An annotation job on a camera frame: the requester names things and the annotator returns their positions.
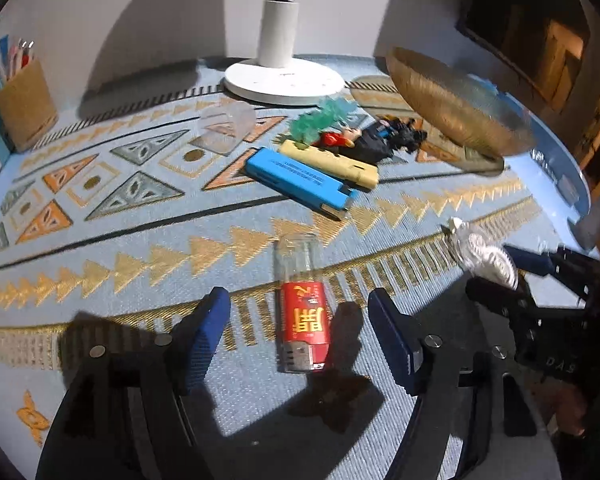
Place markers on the gold ribbed bowl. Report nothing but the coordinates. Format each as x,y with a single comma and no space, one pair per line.
445,105

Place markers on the red lighter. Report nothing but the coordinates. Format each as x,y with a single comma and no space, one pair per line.
302,320

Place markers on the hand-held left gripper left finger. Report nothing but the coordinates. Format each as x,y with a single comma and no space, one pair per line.
205,330

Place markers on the silver ribbed ornament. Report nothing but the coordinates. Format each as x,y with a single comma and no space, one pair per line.
485,255

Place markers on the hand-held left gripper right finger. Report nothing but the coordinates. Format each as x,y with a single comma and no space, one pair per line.
392,335

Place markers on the black figurine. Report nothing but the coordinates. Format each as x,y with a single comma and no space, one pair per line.
390,137

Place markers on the red small figurine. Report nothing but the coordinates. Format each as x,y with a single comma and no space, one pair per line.
340,138

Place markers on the person's right hand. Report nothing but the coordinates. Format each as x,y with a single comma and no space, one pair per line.
572,412

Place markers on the clear plastic cup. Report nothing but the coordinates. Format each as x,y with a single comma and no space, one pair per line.
225,127

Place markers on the white lamp base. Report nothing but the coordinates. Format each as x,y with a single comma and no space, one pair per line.
280,82

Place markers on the patterned blue mat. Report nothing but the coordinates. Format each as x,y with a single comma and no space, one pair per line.
130,240

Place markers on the teal toy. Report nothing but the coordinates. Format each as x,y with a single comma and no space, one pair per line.
320,120

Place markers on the cork pen holder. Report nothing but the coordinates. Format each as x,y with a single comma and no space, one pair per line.
25,110

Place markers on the yellow lighter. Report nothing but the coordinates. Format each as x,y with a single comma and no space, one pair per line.
330,165

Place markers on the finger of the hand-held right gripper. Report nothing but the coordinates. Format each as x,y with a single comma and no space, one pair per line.
535,262
495,297

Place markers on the blue lighter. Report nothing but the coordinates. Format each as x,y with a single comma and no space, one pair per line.
300,180

